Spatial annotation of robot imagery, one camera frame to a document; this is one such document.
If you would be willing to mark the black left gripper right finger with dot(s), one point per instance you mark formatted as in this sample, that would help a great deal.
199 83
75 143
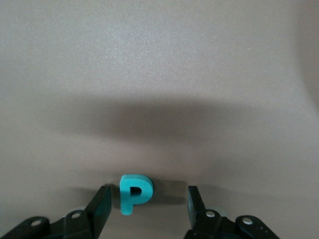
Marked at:
211 221

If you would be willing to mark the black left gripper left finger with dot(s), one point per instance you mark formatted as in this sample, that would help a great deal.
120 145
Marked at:
82 221

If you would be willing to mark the teal foam letter p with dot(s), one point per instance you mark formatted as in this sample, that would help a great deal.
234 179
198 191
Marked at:
129 196

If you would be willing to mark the brown paper table cover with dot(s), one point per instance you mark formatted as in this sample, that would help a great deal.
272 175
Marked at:
149 74

